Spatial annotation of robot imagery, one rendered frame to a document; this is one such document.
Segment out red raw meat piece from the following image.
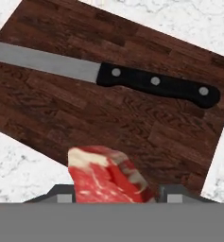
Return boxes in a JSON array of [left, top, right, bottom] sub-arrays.
[[67, 145, 157, 204]]

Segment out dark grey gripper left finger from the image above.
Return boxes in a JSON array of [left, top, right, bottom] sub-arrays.
[[23, 184, 77, 204]]

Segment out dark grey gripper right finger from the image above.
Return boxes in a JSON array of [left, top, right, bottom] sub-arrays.
[[156, 184, 219, 204]]

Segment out dark wooden cutting board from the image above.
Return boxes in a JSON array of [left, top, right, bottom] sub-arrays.
[[0, 0, 224, 197]]

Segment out black handled kitchen knife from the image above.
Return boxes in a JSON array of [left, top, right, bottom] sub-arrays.
[[0, 40, 221, 110]]

